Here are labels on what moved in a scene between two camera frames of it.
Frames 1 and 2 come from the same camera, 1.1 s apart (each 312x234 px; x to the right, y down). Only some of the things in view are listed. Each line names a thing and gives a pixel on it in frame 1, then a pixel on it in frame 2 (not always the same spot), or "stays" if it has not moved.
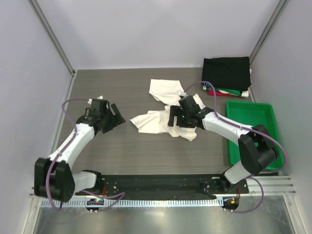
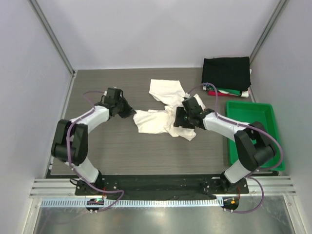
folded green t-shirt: x=230 y=90 stays
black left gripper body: x=107 y=113 to x=117 y=104
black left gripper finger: x=118 y=117 to x=126 y=107
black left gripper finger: x=111 y=122 to x=126 y=111
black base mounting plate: x=197 y=185 stays
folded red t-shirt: x=218 y=93 stays
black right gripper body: x=185 y=121 stays
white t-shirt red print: x=167 y=91 stays
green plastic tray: x=253 y=114 stays
